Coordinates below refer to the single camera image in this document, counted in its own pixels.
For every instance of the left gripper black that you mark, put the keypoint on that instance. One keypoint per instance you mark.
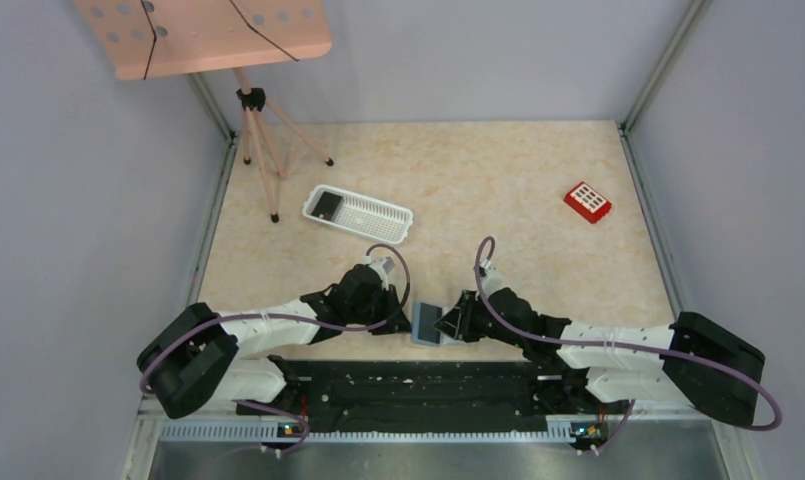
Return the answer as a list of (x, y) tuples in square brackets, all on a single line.
[(396, 319)]

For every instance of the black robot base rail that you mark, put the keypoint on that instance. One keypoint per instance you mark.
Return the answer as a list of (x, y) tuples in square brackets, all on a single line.
[(432, 396)]

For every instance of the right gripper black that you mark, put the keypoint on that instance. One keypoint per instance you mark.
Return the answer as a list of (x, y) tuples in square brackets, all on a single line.
[(459, 321)]

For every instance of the pink music stand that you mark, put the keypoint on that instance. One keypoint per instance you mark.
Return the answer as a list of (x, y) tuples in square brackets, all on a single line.
[(160, 38)]

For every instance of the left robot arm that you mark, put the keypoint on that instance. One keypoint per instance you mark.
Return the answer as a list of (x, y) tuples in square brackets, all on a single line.
[(203, 357)]

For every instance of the black credit card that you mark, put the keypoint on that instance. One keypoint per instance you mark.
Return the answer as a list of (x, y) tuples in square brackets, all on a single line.
[(423, 327), (326, 206)]

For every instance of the white plastic basket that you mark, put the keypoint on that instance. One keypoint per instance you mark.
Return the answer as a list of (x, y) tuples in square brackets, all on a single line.
[(364, 216)]

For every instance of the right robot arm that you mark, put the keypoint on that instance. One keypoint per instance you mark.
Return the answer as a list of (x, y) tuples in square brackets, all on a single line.
[(693, 361)]

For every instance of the red toy brick block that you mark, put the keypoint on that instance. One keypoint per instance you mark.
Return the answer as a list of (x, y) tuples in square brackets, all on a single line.
[(587, 202)]

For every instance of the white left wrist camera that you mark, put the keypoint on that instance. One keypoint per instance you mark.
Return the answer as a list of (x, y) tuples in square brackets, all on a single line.
[(383, 266)]

